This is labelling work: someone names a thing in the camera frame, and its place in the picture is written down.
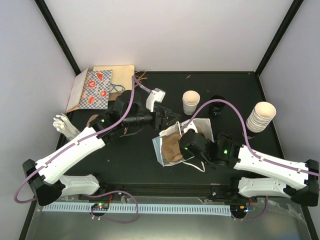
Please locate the single cardboard cup carrier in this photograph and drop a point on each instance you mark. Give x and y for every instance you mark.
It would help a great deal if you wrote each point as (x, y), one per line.
(170, 148)

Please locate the tan kraft paper bag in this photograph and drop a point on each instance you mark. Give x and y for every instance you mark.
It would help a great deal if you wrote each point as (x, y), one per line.
(121, 79)

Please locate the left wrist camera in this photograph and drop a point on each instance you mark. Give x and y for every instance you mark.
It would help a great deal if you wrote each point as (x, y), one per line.
(156, 96)

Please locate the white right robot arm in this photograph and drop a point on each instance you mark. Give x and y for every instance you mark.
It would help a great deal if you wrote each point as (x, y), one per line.
(297, 181)

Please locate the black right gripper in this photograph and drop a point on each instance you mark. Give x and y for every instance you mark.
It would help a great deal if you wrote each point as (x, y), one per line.
(186, 154)

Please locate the blue checkered paper bag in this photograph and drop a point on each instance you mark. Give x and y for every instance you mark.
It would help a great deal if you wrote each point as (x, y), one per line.
(97, 89)

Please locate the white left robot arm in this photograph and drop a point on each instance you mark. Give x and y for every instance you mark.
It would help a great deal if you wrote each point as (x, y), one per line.
(46, 177)

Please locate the white orange-edged paper bag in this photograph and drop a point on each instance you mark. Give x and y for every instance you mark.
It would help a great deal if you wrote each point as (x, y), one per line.
(76, 91)

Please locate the light blue slotted cable duct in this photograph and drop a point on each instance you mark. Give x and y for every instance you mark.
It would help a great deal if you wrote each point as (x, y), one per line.
(131, 208)

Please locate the black paper cup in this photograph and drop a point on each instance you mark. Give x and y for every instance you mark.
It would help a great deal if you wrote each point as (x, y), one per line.
(215, 108)

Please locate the tall stack of paper cups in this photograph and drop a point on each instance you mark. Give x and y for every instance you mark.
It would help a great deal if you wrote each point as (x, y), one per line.
(260, 117)

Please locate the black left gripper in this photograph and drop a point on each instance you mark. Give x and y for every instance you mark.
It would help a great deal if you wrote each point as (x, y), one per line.
(162, 124)

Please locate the brown kraft paper bag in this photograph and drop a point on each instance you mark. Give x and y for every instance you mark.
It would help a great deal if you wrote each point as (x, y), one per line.
(113, 96)

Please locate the small electronics board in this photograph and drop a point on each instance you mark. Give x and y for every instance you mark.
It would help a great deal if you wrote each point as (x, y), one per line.
(100, 206)

